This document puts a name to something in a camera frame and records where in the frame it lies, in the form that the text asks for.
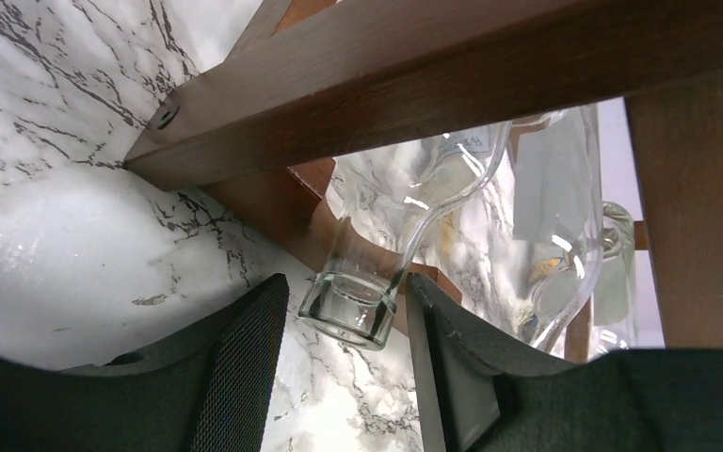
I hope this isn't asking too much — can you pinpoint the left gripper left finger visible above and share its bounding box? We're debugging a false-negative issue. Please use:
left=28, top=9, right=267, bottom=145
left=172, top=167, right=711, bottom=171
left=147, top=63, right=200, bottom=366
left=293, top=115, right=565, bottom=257
left=0, top=273, right=289, bottom=451

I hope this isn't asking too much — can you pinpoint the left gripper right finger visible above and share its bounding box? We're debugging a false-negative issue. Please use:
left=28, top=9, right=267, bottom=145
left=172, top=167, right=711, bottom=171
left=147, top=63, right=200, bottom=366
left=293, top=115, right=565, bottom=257
left=406, top=273, right=723, bottom=451

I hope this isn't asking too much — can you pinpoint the clear bottle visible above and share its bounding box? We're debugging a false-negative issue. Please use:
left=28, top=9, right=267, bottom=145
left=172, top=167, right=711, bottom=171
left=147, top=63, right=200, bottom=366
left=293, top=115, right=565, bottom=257
left=297, top=121, right=512, bottom=350
left=588, top=202, right=637, bottom=360
left=509, top=105, right=603, bottom=352

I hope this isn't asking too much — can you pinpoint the wooden wine rack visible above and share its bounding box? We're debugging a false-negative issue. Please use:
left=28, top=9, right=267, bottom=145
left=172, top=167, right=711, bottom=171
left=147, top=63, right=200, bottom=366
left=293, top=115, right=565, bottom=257
left=126, top=1, right=723, bottom=347

